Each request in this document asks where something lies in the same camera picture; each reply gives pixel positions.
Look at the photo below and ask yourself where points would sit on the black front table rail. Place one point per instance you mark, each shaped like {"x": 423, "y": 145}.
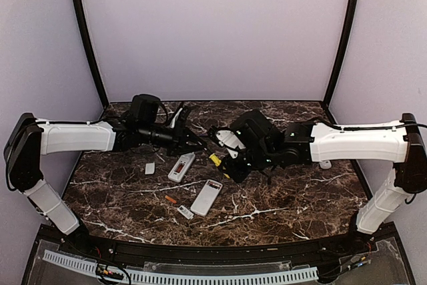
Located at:
{"x": 323, "y": 251}

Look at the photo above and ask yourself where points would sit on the black frame post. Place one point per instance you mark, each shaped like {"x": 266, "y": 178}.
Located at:
{"x": 89, "y": 52}
{"x": 341, "y": 52}

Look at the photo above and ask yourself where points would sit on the left black frame post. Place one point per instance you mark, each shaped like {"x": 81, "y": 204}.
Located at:
{"x": 89, "y": 52}

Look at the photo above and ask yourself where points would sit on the small white battery cover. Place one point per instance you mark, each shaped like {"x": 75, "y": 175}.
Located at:
{"x": 150, "y": 168}

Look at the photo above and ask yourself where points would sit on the white remote with display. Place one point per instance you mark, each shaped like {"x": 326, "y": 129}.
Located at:
{"x": 181, "y": 167}

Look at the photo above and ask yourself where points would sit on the orange AAA battery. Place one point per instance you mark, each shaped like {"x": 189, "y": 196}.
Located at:
{"x": 171, "y": 199}

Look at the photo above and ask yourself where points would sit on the white slotted cable duct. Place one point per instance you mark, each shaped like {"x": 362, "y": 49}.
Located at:
{"x": 158, "y": 273}

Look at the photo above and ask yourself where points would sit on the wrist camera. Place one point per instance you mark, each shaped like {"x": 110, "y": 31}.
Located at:
{"x": 180, "y": 117}
{"x": 224, "y": 137}

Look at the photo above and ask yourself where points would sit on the white remote control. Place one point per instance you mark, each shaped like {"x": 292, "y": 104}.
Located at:
{"x": 325, "y": 165}
{"x": 205, "y": 199}

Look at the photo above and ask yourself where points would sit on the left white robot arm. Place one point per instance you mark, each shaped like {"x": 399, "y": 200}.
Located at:
{"x": 32, "y": 138}

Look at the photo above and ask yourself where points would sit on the white battery compartment cover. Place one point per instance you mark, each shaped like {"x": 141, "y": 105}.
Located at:
{"x": 185, "y": 212}

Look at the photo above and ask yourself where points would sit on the yellow handled screwdriver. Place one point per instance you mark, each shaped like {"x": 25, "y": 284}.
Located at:
{"x": 217, "y": 162}

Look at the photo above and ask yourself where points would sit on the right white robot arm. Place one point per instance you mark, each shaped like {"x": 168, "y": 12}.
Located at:
{"x": 255, "y": 144}

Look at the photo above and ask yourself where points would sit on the right black frame post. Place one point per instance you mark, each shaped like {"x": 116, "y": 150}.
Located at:
{"x": 341, "y": 52}

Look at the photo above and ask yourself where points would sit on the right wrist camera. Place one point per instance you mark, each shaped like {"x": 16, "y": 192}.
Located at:
{"x": 224, "y": 137}

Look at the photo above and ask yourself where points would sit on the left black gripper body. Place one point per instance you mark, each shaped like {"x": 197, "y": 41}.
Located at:
{"x": 173, "y": 141}

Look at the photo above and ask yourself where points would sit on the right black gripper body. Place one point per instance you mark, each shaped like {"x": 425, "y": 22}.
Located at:
{"x": 238, "y": 174}

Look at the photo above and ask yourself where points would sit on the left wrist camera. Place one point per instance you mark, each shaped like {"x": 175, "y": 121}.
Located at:
{"x": 180, "y": 117}

